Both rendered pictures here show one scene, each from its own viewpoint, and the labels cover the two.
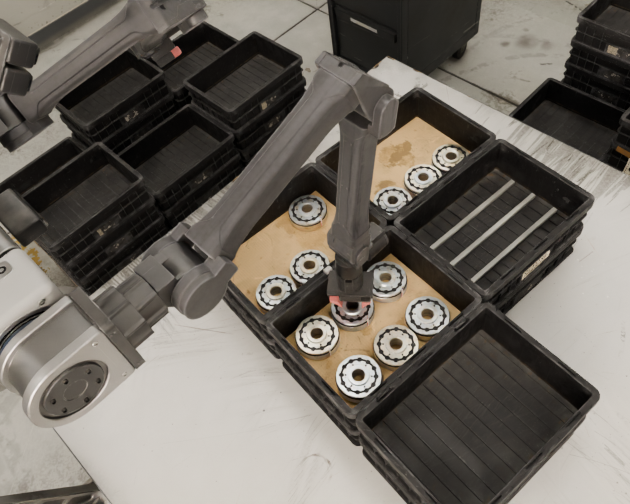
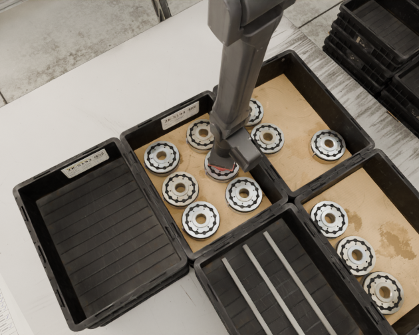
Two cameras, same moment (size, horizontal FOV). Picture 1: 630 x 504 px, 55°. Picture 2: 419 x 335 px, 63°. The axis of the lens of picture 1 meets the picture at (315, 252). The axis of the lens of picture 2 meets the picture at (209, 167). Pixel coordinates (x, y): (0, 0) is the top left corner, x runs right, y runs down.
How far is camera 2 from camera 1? 0.87 m
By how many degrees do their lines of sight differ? 39
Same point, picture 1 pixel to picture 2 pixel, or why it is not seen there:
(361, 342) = (193, 167)
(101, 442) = (179, 26)
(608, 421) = not seen: outside the picture
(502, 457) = (76, 246)
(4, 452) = not seen: hidden behind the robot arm
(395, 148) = (405, 241)
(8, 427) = not seen: hidden behind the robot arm
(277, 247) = (295, 120)
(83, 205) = (386, 30)
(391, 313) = (214, 195)
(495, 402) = (118, 256)
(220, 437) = (165, 87)
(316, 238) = (300, 151)
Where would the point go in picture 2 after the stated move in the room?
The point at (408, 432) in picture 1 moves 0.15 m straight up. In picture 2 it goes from (114, 185) to (100, 165)
